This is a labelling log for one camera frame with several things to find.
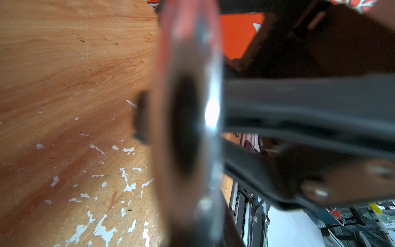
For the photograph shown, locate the brass padlock with steel shackle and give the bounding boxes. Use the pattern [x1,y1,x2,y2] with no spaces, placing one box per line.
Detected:
[150,1,224,247]

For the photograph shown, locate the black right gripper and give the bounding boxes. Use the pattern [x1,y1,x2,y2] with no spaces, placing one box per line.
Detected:
[220,1,395,210]

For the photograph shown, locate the small key with ring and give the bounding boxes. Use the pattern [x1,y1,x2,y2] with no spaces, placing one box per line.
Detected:
[133,91,150,145]

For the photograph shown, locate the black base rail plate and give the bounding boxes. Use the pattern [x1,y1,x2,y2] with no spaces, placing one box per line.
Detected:
[229,182,270,247]

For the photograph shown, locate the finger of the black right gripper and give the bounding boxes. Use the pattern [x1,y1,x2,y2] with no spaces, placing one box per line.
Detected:
[222,139,309,210]

